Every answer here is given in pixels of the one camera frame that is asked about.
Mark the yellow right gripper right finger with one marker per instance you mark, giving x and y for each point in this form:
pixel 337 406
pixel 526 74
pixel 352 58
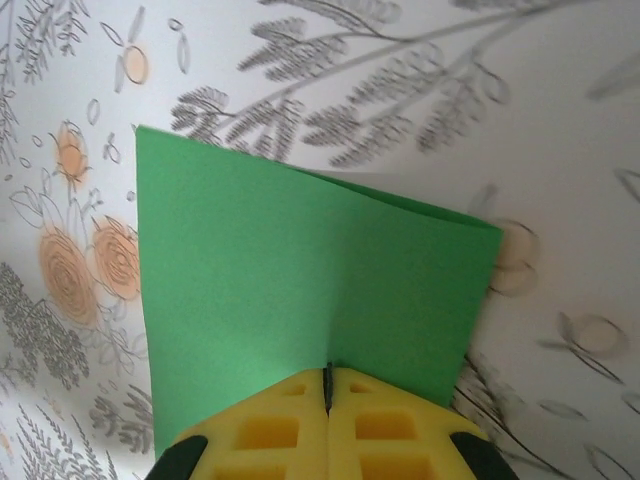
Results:
pixel 390 440

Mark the green paper sheet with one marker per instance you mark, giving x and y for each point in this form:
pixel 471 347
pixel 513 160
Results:
pixel 300 250

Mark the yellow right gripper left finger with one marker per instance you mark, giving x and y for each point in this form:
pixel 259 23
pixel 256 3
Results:
pixel 270 440

